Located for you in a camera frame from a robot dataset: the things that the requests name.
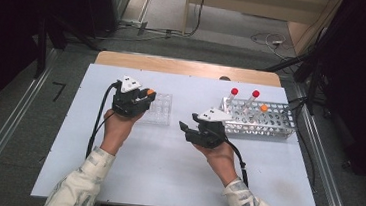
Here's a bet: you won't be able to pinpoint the white floor cable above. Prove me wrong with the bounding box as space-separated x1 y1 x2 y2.
248 31 299 63

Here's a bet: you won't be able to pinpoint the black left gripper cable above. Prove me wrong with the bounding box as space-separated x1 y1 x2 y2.
84 78 123 162

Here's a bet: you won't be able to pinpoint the light wooden furniture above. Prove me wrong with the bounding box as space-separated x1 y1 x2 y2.
180 0 346 60

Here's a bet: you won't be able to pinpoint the person's right hand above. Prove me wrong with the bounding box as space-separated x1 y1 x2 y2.
189 138 244 189

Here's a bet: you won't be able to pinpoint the aluminium floor rail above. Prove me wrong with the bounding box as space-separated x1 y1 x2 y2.
0 44 60 203
282 82 366 206

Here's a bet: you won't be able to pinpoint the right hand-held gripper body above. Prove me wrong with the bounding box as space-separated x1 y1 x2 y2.
183 104 235 151

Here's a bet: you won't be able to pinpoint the white table board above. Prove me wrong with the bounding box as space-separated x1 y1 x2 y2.
30 58 331 206

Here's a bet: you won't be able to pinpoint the red-capped test tube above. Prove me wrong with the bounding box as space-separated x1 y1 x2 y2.
244 88 261 110
225 87 240 107

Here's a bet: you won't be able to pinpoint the black floor cable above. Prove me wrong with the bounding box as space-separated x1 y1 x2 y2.
181 0 209 39

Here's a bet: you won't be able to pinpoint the black metal stand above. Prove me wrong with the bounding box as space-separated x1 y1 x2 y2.
259 0 366 121
32 12 110 86

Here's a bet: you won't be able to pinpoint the person's left hand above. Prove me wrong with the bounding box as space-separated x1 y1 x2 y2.
99 107 144 159

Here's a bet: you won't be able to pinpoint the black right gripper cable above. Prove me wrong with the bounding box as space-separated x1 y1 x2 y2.
217 135 254 189

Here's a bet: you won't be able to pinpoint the dark cabinet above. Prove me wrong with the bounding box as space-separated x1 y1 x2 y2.
75 0 132 42

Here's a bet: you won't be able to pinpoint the silver metal tube rack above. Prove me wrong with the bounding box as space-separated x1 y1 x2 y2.
216 96 299 142

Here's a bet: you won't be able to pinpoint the clear acrylic tube rack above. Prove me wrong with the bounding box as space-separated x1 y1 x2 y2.
135 90 174 127

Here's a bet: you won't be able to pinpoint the thin black cable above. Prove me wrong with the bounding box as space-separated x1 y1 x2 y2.
280 94 325 194

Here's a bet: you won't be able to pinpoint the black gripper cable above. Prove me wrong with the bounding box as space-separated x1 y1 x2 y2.
217 135 254 189
84 78 123 162

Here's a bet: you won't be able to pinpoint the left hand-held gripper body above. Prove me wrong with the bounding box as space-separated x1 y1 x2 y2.
110 74 148 120

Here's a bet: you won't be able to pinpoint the wooden table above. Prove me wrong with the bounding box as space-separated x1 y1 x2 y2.
92 49 285 89

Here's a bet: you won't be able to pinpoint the grey floor cables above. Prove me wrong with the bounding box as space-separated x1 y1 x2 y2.
95 16 192 48

